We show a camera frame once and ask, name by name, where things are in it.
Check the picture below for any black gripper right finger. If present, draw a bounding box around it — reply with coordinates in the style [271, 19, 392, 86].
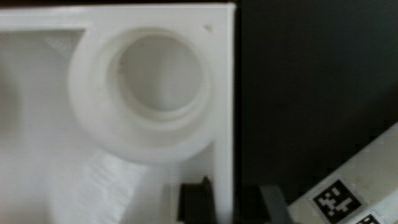
[260, 185, 294, 224]

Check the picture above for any white chair back frame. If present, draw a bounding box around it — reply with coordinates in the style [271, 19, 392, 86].
[288, 123, 398, 224]

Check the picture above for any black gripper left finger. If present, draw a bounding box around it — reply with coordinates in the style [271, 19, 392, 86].
[178, 178, 216, 224]

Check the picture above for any white chair seat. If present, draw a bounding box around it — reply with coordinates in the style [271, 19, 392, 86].
[0, 3, 237, 224]

